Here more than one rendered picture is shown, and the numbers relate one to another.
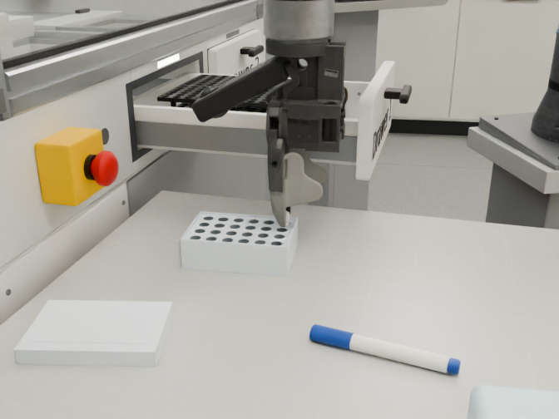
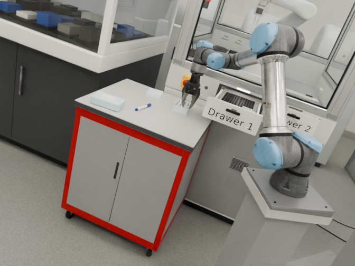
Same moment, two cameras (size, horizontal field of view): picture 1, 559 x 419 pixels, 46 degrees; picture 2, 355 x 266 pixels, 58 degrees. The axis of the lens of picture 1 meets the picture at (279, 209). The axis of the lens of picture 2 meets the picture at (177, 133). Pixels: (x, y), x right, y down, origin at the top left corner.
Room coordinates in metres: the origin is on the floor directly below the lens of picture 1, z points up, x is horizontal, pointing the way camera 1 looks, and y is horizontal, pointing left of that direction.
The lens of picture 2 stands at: (0.59, -1.67, 1.38)
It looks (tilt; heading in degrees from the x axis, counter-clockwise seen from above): 24 degrees down; 86
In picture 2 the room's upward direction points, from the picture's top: 17 degrees clockwise
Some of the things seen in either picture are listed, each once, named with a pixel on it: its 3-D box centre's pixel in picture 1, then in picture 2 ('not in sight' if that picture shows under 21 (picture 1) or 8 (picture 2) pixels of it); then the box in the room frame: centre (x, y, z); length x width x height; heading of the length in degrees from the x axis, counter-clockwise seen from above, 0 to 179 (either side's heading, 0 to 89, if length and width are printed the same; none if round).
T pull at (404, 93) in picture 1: (397, 93); (233, 111); (0.94, -0.17, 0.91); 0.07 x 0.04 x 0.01; 165
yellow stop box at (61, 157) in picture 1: (75, 165); (187, 82); (0.70, 0.23, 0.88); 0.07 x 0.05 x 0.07; 165
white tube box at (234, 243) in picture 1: (241, 242); (181, 106); (0.70, 0.05, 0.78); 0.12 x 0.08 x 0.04; 81
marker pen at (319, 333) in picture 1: (382, 348); (143, 106); (0.50, -0.09, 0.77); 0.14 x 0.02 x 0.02; 66
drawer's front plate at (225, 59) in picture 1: (238, 66); (291, 119); (1.33, 0.08, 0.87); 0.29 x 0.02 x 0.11; 165
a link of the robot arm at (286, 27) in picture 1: (299, 20); (198, 67); (0.72, -0.02, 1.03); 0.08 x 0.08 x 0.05
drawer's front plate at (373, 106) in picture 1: (377, 114); (232, 115); (0.95, -0.15, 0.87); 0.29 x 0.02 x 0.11; 165
